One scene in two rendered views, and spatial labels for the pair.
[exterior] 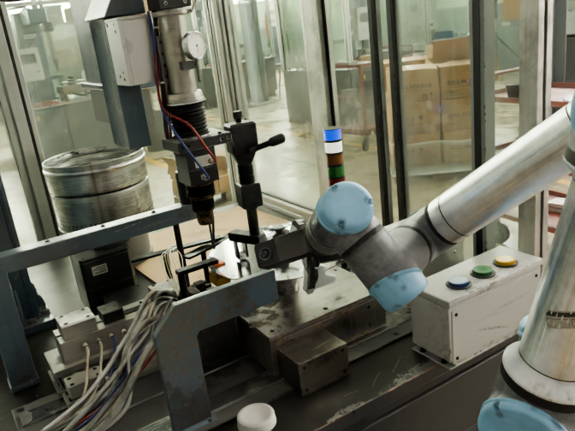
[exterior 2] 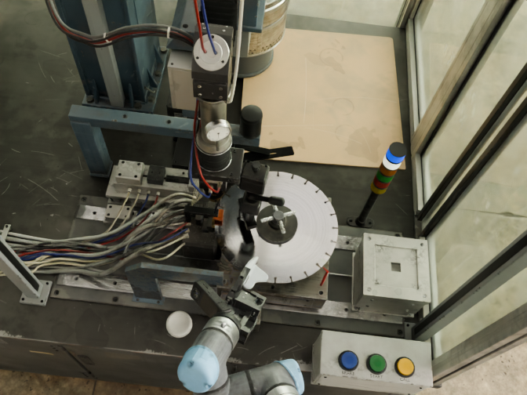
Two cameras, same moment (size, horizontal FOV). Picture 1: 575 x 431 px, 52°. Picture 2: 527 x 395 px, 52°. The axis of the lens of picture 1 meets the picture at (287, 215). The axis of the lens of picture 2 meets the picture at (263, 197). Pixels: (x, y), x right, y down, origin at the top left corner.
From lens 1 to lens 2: 1.06 m
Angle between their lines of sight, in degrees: 47
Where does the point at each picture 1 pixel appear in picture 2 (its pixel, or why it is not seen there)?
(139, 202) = (260, 41)
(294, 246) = (209, 309)
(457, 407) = not seen: hidden behind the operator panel
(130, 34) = (179, 79)
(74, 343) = (122, 186)
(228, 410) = (173, 301)
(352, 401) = (237, 356)
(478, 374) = not seen: hidden behind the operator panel
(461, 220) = not seen: outside the picture
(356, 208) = (196, 383)
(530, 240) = (443, 366)
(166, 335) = (132, 273)
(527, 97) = (501, 327)
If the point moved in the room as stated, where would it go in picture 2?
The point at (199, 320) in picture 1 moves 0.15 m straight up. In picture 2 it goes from (158, 275) to (150, 251)
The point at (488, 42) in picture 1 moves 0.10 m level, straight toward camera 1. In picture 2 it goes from (515, 266) to (477, 294)
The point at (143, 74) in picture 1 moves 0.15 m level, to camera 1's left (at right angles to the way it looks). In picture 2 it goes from (186, 104) to (129, 68)
